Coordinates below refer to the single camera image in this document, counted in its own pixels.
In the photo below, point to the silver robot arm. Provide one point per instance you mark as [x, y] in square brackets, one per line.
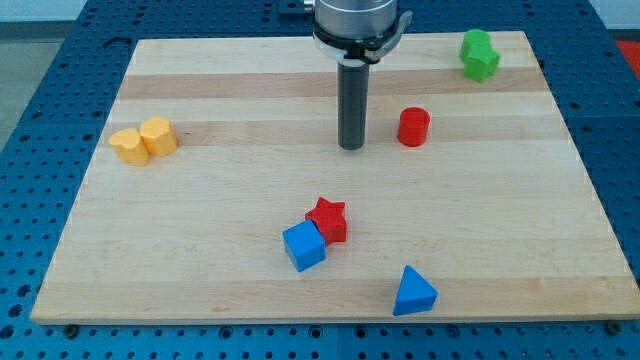
[355, 32]

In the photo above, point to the red star block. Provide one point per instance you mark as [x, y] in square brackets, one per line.
[329, 218]

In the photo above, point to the blue cube block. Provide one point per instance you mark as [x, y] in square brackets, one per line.
[304, 245]

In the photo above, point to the wooden board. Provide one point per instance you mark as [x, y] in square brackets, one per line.
[218, 194]

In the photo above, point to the red cylinder block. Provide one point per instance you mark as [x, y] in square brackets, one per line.
[413, 126]

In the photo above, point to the dark grey cylindrical pointer tool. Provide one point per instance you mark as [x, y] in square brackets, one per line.
[352, 105]

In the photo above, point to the blue triangle block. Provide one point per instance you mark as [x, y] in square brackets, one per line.
[415, 294]

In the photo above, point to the yellow hexagon block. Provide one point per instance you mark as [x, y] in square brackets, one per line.
[159, 136]

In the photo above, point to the green star block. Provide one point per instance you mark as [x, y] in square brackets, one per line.
[480, 64]

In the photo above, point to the yellow heart block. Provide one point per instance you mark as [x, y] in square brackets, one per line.
[129, 147]

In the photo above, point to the green round block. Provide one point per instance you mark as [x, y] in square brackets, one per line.
[474, 40]

